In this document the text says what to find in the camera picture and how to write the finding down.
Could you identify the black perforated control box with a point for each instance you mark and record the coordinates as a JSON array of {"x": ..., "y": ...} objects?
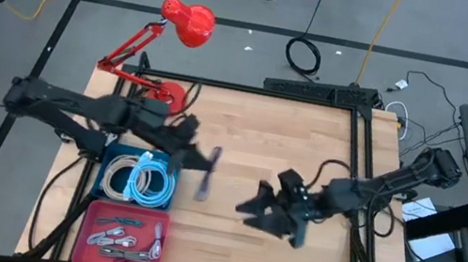
[{"x": 317, "y": 90}]

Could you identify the red plastic bin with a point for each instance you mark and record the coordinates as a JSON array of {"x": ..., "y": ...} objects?
[{"x": 145, "y": 235}]

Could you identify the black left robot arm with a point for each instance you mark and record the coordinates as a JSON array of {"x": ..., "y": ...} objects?
[{"x": 54, "y": 96}]

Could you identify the blue plastic bin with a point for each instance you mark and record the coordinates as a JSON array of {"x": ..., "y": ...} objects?
[{"x": 118, "y": 176}]

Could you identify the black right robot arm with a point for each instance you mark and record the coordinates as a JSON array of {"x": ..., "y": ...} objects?
[{"x": 397, "y": 182}]

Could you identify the white power adapter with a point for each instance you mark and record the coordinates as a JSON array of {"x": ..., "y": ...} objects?
[{"x": 401, "y": 84}]

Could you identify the black aluminium table frame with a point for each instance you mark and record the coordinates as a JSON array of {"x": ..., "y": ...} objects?
[{"x": 246, "y": 88}]

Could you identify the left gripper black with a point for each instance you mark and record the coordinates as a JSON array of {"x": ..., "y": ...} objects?
[{"x": 179, "y": 131}]

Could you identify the red desk lamp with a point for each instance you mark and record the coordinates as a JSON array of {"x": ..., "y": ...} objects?
[{"x": 192, "y": 24}]

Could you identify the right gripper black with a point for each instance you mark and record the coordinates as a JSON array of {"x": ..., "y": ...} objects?
[{"x": 302, "y": 204}]

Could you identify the white paper sheets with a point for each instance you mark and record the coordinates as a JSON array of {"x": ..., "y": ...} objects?
[{"x": 434, "y": 245}]

